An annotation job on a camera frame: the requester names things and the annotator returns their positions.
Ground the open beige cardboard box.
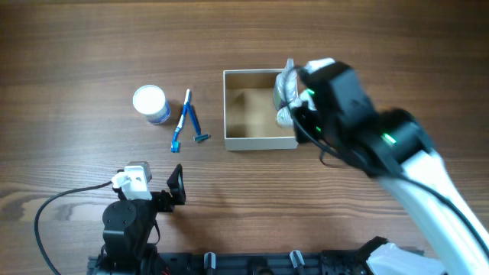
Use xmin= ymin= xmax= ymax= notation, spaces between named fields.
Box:
xmin=222 ymin=69 xmax=298 ymax=151

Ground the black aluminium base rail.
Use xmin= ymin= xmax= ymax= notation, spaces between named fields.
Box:
xmin=86 ymin=250 xmax=427 ymax=275

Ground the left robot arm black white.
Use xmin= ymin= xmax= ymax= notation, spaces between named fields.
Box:
xmin=90 ymin=161 xmax=186 ymax=274

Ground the white squeeze tube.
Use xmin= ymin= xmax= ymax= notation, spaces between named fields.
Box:
xmin=276 ymin=89 xmax=317 ymax=128

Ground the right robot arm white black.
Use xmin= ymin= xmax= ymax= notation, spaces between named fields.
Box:
xmin=287 ymin=58 xmax=488 ymax=274

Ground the blue white toothbrush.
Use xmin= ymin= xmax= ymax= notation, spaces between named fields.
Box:
xmin=170 ymin=89 xmax=191 ymax=153

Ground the blue disposable razor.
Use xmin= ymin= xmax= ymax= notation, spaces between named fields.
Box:
xmin=186 ymin=103 xmax=210 ymax=143

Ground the white lidded blue jar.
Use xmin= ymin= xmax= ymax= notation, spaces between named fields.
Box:
xmin=132 ymin=85 xmax=170 ymax=125

